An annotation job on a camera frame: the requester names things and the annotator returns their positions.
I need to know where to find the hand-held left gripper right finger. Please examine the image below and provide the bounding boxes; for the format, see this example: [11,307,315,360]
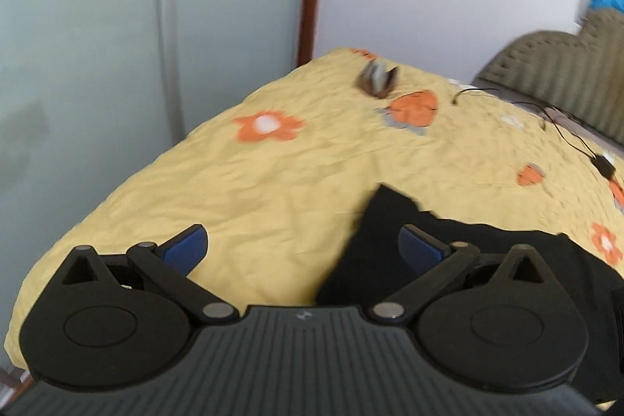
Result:
[369,223,557,326]

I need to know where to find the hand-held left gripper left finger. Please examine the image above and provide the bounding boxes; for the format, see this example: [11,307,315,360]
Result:
[61,223,241,326]

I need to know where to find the black pants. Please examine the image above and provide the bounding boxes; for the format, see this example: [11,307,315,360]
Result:
[316,183,624,408]

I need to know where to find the yellow carrot print bedsheet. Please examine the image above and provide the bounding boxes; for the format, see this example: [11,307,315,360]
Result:
[2,48,624,370]

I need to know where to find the brown pouch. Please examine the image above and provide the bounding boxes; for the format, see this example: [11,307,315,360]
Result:
[358,60,401,98]

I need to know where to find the black power adapter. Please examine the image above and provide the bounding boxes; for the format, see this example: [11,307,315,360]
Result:
[592,155,618,179]

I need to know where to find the frosted flower print wardrobe door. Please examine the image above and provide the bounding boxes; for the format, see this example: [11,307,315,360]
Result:
[0,0,314,368]

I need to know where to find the olive padded headboard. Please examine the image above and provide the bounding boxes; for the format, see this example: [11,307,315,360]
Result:
[473,9,624,139]

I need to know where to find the black cable with small plug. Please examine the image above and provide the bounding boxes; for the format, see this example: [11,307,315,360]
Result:
[451,87,499,106]

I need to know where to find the black power adapter cable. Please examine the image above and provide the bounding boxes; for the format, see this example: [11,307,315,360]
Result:
[516,100,603,161]

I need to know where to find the black charger cable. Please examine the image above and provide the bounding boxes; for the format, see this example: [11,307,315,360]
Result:
[472,77,624,154]

